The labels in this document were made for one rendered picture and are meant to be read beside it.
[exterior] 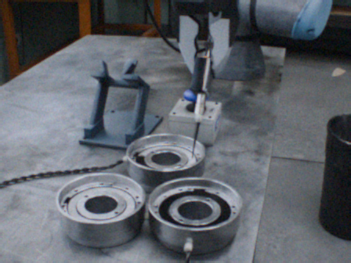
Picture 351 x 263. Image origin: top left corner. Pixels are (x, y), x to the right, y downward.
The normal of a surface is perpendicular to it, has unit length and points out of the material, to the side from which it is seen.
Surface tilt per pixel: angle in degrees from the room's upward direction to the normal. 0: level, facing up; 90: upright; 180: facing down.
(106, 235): 90
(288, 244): 0
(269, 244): 0
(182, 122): 90
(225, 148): 0
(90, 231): 90
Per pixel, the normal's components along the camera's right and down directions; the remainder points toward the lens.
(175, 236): -0.44, 0.40
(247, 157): 0.00, -0.89
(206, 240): 0.20, 0.44
